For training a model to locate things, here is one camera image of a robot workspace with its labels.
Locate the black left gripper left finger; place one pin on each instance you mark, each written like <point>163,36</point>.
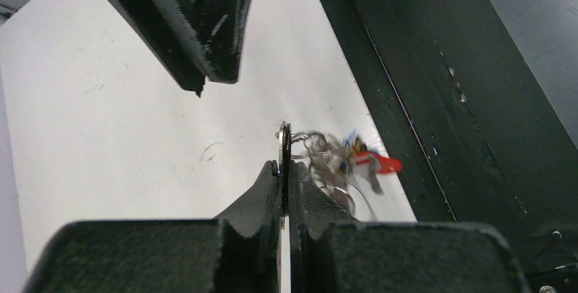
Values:
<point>236,251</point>

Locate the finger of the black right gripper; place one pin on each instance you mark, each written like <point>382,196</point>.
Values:
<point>195,40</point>

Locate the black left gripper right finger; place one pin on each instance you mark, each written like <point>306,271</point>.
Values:
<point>331,251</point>

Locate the black tag key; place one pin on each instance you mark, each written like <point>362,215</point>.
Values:
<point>284,137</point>

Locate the red tag key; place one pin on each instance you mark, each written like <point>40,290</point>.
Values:
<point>381,162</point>

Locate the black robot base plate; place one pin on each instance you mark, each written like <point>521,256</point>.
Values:
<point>478,99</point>

